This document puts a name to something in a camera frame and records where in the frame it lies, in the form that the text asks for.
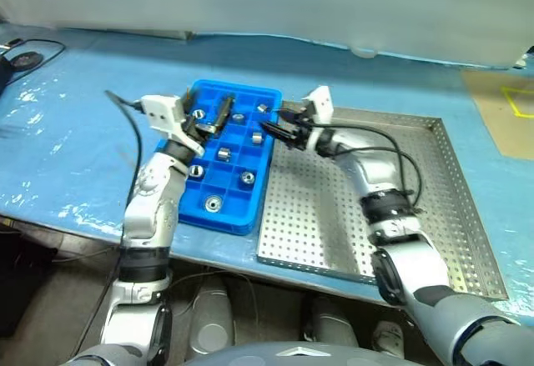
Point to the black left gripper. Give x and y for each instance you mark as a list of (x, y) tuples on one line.
[(192, 127)]

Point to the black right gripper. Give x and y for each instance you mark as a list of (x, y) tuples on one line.
[(298, 133)]

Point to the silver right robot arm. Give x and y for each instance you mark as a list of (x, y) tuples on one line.
[(375, 174)]

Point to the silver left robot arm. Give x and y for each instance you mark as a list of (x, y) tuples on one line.
[(150, 216)]

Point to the perforated steel tray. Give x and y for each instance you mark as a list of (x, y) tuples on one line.
[(308, 216)]

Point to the blue plastic compartment tray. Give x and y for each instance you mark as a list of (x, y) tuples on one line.
[(238, 217)]

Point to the round black disc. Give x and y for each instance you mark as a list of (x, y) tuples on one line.
[(25, 58)]

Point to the grey rounded leg cover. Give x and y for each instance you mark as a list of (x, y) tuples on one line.
[(210, 316), (334, 320)]

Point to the brown cardboard sheet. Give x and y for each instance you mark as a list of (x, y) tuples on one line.
[(488, 103)]

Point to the grey robot chest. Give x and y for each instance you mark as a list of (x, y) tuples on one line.
[(292, 357)]

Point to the dark grey robot foot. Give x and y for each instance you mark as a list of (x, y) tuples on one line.
[(388, 337)]

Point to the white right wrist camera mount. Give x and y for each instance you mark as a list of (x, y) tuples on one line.
[(321, 105)]

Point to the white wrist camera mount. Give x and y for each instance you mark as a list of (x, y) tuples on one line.
[(321, 105), (160, 111)]

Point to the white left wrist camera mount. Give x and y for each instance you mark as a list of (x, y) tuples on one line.
[(160, 111)]

